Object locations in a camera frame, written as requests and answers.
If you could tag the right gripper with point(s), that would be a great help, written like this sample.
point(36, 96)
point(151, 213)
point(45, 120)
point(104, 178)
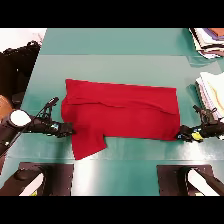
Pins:
point(189, 132)

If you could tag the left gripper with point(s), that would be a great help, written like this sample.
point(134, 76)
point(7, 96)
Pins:
point(65, 129)

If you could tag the red T-shirt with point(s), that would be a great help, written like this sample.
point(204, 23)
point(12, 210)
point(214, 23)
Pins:
point(120, 113)

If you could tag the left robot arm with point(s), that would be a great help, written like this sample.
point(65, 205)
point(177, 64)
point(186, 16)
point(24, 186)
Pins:
point(18, 121)

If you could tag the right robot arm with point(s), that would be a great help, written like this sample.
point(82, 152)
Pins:
point(213, 128)

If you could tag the white garment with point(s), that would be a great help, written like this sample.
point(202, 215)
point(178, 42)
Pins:
point(211, 93)

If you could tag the heap of clothes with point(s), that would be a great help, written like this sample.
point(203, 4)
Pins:
point(208, 41)

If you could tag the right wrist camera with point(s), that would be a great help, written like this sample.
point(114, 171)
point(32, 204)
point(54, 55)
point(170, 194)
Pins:
point(204, 113)

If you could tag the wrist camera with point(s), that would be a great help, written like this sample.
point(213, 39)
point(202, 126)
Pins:
point(50, 106)
point(204, 113)

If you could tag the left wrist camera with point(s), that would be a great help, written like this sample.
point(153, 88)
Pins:
point(50, 106)

